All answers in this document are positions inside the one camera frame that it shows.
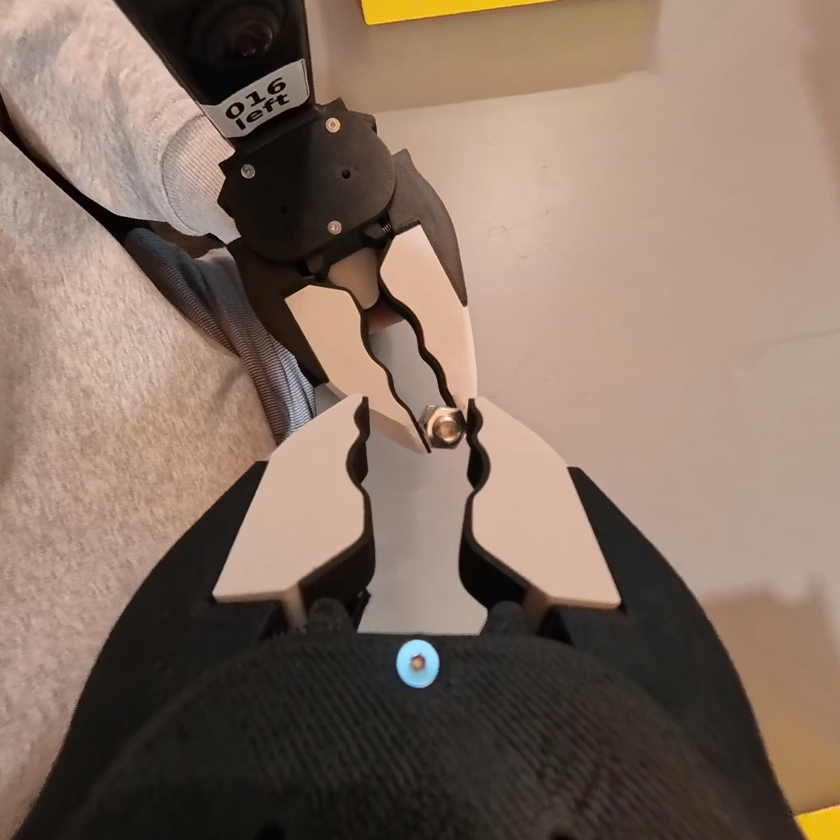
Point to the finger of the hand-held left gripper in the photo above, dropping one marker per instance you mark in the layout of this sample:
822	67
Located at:
334	341
439	308

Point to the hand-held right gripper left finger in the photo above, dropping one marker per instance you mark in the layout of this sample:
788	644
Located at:
302	518

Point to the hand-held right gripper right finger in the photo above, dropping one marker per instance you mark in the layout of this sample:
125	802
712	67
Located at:
538	525

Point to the steel hex nut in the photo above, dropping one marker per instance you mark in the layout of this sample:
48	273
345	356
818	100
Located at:
428	426

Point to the person's left forearm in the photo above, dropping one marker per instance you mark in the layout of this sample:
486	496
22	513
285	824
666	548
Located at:
98	98

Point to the grey desk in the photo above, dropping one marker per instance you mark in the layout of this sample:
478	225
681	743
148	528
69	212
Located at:
623	262

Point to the person's left hand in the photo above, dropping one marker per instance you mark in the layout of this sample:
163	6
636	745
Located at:
386	321

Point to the person's striped shirt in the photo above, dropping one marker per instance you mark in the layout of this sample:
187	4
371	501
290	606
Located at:
249	328

